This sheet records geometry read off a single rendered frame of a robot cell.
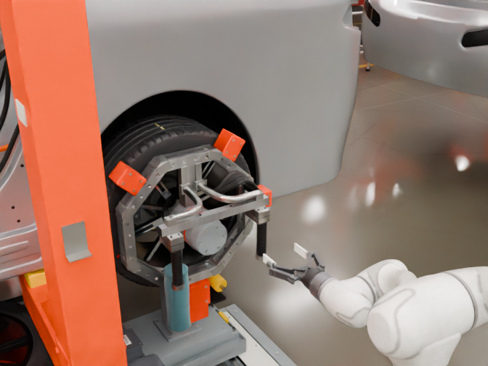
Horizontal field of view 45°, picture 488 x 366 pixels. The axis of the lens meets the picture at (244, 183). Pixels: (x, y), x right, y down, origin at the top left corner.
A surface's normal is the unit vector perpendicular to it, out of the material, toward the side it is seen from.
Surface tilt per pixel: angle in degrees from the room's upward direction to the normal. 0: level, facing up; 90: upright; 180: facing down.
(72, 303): 90
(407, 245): 0
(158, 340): 0
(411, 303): 21
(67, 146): 90
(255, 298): 0
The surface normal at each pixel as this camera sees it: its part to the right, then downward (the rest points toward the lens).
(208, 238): 0.54, 0.37
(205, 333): 0.00, -0.90
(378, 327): -0.89, 0.10
